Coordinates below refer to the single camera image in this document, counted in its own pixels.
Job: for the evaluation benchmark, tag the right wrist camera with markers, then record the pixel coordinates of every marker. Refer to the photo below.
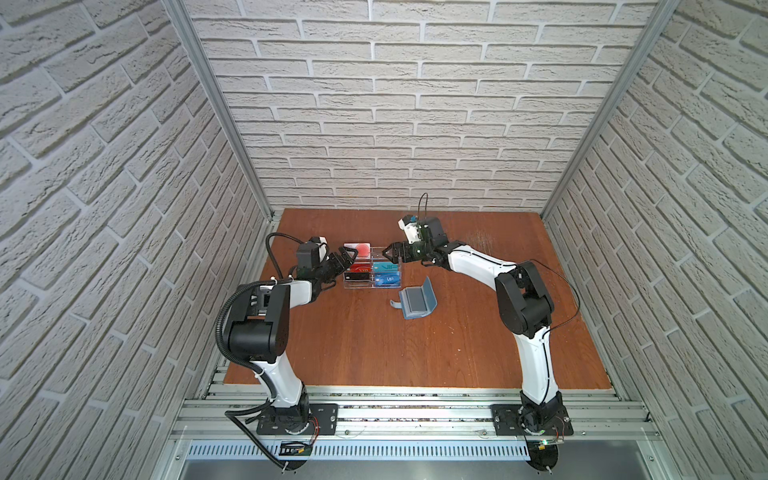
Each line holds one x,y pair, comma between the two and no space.
409,224

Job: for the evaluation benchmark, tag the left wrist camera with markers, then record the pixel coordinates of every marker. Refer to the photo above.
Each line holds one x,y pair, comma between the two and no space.
322,246

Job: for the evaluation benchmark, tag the red white card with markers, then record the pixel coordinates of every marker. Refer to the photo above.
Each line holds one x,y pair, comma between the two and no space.
360,251

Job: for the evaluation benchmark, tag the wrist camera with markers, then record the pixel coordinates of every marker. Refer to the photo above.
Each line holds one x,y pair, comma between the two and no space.
322,246
409,224

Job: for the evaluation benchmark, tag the aluminium rail frame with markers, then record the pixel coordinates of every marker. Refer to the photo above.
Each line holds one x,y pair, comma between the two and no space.
410,413

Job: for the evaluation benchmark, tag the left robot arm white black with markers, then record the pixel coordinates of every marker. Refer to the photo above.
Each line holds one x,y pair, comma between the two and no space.
253,325

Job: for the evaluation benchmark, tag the red black cards stack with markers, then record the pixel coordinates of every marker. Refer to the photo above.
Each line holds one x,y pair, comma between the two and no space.
358,276

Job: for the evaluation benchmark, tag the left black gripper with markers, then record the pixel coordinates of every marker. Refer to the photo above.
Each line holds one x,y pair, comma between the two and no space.
341,265

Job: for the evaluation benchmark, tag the clear acrylic card organizer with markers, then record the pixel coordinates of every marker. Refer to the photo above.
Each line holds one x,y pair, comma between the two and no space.
377,255

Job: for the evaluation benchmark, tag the teal blue cards stack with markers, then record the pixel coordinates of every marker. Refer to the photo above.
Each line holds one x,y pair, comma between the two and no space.
386,275

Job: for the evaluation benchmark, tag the blue leather card holder wallet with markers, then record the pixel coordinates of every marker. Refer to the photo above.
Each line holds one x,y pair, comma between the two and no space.
430,299

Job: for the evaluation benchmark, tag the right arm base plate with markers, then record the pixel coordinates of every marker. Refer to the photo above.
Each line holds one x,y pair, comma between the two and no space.
519,420

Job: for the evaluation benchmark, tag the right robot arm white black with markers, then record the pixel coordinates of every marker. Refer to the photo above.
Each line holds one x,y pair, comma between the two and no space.
524,303

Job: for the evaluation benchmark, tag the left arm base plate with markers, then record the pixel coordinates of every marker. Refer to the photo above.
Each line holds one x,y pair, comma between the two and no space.
300,420

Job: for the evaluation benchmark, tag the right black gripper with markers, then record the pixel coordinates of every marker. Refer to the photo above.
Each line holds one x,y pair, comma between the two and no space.
396,246

